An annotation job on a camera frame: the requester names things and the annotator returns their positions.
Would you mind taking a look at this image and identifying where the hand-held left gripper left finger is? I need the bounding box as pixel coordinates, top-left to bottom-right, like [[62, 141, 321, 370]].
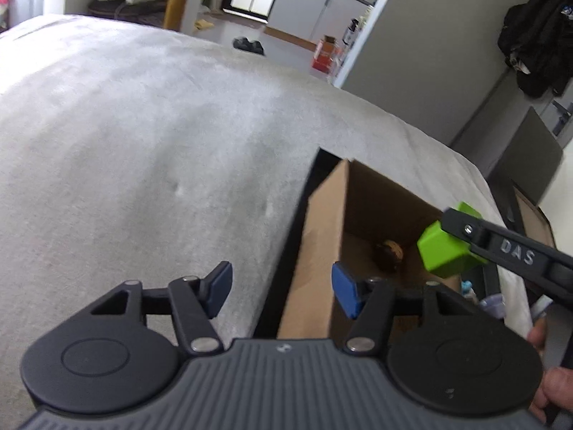
[[90, 261, 234, 354]]

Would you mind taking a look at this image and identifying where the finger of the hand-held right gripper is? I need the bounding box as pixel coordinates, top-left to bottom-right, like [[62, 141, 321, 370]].
[[441, 208, 556, 281]]

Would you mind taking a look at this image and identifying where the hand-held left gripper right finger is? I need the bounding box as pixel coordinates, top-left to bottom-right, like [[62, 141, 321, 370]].
[[331, 262, 471, 354]]

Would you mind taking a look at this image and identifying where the cardboard box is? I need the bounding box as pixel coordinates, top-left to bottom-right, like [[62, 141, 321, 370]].
[[276, 159, 468, 340]]

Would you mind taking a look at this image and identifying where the green toy block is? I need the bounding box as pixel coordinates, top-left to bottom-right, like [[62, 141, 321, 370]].
[[417, 201, 491, 278]]

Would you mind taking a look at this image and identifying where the grey purple elephant toy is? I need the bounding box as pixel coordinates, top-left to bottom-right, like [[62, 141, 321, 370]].
[[479, 295, 506, 319]]

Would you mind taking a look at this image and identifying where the person's right hand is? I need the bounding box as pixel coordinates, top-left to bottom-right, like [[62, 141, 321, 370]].
[[527, 321, 573, 425]]

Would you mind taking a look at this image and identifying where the brown carton with black rim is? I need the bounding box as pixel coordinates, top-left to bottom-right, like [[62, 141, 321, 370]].
[[511, 183, 558, 252]]

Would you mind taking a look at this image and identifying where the brown round toy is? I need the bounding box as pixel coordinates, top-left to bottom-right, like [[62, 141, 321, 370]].
[[375, 240, 406, 272]]

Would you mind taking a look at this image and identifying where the dark grey panel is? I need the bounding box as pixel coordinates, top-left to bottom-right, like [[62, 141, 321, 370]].
[[488, 107, 564, 209]]

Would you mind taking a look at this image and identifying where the black jacket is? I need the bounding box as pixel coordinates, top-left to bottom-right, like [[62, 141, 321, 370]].
[[497, 0, 573, 97]]

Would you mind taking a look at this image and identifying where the orange box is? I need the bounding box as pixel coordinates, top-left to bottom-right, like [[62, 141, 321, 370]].
[[312, 36, 343, 75]]

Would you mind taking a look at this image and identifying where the white spray bottle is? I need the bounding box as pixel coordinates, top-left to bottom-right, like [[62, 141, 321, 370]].
[[342, 18, 361, 50]]

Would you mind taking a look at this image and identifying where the white kitchen cabinet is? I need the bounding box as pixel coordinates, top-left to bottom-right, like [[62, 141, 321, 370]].
[[269, 0, 374, 42]]

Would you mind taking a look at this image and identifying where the dark low stool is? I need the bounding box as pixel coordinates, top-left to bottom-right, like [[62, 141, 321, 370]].
[[87, 0, 172, 22]]

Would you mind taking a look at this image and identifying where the metal door handle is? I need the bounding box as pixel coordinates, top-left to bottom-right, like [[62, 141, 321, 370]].
[[553, 101, 573, 137]]

